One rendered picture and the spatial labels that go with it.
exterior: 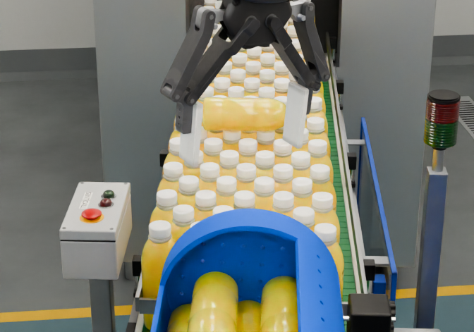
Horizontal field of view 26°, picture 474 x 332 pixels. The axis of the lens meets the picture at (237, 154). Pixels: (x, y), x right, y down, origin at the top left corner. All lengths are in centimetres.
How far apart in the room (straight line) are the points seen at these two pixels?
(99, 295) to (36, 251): 208
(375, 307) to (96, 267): 50
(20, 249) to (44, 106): 152
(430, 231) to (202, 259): 63
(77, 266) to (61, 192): 265
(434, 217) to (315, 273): 64
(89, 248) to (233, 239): 34
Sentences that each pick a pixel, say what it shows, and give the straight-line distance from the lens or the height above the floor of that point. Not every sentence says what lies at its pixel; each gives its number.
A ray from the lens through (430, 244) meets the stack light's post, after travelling 212.
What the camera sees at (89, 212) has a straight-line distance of 186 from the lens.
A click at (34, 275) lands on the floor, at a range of 389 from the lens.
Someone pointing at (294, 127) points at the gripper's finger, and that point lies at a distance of 114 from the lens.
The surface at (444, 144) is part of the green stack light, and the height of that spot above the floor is 117.
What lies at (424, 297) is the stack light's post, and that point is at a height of 82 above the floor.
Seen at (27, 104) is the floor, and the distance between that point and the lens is 550.
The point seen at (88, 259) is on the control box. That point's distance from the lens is 185.
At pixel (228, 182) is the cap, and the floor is 111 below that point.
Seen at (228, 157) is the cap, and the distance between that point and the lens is 208.
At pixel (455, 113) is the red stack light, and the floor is 123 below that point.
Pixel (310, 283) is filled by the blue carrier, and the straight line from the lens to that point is 145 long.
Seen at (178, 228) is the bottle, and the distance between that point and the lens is 187.
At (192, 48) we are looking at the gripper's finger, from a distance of 103.
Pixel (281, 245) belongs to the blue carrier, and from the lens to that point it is 161.
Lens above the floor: 196
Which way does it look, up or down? 24 degrees down
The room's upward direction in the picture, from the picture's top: straight up
